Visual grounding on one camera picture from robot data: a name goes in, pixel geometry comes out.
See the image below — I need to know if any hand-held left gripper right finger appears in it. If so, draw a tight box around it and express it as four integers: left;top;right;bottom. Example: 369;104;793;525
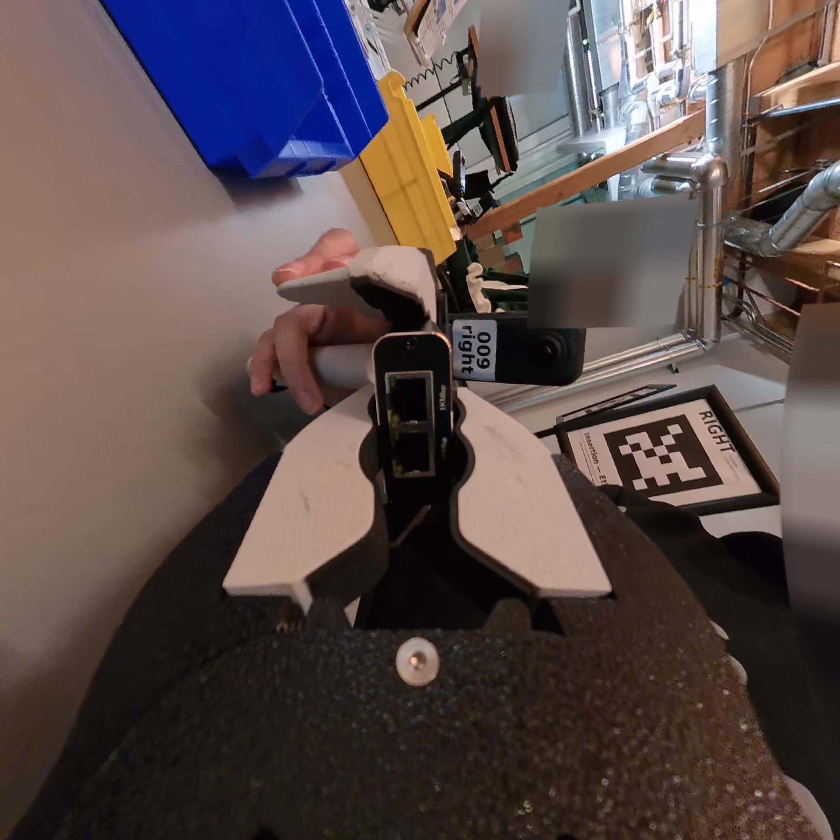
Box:
451;386;614;601

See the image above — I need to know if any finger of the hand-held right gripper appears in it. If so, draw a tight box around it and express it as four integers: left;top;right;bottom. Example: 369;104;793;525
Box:
276;246;439;324

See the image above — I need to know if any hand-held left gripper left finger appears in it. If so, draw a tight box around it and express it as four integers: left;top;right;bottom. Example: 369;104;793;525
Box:
222;384;391;616

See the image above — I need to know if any black network adapter box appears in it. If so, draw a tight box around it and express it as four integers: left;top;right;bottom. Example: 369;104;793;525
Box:
372;331;455;513

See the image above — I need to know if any yellow plastic bin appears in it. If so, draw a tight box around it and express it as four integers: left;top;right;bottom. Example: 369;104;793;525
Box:
357;71;458;263

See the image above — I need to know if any blue plastic bin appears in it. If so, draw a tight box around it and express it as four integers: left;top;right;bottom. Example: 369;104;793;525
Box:
98;0;389;179

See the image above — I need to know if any grey desk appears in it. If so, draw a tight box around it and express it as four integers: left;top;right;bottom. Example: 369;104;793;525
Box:
0;0;788;697

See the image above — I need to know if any person's right hand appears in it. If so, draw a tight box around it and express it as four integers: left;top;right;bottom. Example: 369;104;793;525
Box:
248;228;389;416

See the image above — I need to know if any black framed marker card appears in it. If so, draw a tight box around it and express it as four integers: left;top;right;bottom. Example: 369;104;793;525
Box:
554;384;782;519

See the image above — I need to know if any silver metal pipe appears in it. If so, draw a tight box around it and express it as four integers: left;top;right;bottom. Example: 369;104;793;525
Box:
640;72;731;355

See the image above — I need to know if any wooden document stand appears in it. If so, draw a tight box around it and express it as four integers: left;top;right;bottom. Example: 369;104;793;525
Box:
403;0;480;60

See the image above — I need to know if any black coiled cable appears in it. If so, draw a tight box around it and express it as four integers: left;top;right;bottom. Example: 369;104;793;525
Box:
400;56;460;93

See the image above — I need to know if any silver ventilation duct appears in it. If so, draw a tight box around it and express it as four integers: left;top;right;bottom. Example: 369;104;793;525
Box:
725;161;840;258

